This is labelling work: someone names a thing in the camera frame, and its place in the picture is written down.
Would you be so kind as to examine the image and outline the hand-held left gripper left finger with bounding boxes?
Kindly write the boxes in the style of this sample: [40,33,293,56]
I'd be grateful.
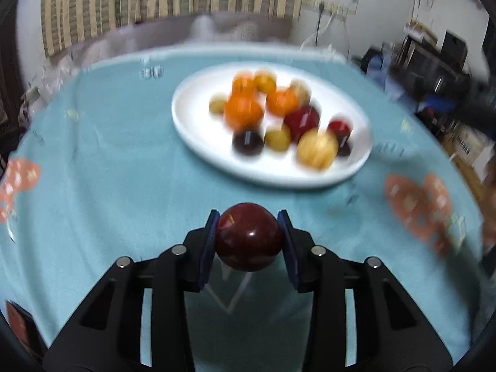
[43,209,221,372]

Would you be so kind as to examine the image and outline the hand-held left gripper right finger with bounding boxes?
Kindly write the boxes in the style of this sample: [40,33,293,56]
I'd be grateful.
[277,209,454,372]

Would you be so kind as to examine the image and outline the dark red plum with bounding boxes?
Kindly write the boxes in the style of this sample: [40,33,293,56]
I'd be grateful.
[215,202,284,272]

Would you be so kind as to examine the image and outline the dark purple plum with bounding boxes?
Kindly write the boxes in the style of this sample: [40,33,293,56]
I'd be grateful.
[232,129,265,157]

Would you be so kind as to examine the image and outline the white round plate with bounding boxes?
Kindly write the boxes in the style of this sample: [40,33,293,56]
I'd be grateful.
[171,62,374,189]

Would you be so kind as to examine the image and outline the large red round fruit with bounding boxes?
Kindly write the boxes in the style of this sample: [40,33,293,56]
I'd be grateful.
[284,106,321,143]

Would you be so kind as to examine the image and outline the large yellow round fruit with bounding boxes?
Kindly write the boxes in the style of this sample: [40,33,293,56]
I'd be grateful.
[297,129,339,170]

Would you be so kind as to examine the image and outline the yellow green cherry tomato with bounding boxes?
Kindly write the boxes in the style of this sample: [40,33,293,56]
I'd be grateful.
[264,126,292,153]

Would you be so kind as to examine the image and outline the red cherry tomato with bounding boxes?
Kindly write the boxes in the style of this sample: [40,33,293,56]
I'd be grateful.
[326,119,352,139]

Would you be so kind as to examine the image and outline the large orange mandarin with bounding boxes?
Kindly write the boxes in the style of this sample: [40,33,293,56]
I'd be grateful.
[224,95,264,131]

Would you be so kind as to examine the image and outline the small yellow cherry tomato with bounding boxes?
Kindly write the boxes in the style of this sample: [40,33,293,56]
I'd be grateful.
[209,95,228,116]

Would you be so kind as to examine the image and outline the small orange mandarin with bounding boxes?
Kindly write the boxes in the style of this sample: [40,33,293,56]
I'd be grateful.
[232,73,257,96]

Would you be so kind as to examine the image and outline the blue clothes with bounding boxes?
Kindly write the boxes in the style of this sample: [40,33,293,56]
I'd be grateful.
[368,52,404,94]

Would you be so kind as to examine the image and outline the black hat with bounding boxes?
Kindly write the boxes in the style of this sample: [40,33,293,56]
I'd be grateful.
[351,48,383,74]

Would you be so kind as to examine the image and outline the red brown box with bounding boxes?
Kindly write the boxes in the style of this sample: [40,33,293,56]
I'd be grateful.
[5,300,40,362]

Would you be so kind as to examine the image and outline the white bucket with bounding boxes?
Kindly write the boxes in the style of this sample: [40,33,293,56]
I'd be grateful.
[451,121,494,165]

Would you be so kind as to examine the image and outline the clear plastic bag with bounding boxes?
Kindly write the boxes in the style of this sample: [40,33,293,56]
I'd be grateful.
[38,62,84,98]

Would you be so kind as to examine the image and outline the dark monitor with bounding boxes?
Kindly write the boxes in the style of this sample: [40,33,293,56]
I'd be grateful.
[406,42,466,94]

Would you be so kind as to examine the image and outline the white power strip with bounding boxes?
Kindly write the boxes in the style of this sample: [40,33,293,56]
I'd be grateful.
[306,0,350,18]

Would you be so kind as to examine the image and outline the striped checked curtain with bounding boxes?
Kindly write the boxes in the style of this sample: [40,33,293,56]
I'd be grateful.
[41,0,308,58]

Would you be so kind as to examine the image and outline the cardboard box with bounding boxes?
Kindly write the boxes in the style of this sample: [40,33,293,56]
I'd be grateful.
[404,21,439,42]

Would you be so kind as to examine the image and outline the dark wooden furniture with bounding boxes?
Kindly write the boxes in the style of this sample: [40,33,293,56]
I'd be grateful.
[0,4,24,156]

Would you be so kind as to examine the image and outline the black speaker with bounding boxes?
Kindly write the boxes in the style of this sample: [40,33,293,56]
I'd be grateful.
[442,30,468,69]

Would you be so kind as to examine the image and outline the white cable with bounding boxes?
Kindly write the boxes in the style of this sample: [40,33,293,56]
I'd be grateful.
[300,15,334,48]

